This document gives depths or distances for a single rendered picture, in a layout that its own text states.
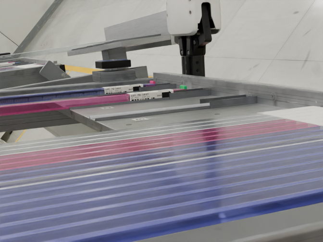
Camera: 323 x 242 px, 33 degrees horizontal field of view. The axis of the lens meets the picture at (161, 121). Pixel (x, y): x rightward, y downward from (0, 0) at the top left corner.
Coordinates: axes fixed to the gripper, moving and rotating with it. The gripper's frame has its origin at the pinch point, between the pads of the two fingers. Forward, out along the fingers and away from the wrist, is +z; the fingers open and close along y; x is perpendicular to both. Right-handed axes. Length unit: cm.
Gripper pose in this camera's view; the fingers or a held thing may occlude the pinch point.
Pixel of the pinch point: (193, 68)
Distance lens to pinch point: 83.8
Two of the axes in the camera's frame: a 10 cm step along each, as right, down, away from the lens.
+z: 0.5, 9.9, 1.6
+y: -3.9, -1.3, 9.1
